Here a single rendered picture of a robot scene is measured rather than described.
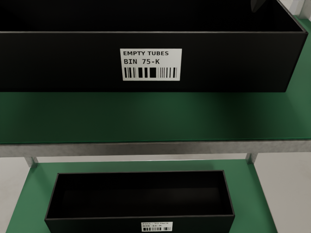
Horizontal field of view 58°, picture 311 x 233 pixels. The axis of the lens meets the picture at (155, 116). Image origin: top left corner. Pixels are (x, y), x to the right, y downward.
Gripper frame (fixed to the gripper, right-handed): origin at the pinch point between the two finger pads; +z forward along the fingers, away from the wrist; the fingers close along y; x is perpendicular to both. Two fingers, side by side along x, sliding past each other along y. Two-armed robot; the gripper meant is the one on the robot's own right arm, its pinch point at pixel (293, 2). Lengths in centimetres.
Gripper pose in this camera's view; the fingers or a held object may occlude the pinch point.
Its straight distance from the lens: 38.6
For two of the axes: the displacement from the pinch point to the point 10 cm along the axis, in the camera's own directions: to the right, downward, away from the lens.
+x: 0.1, 9.4, -3.5
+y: -10.0, 0.1, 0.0
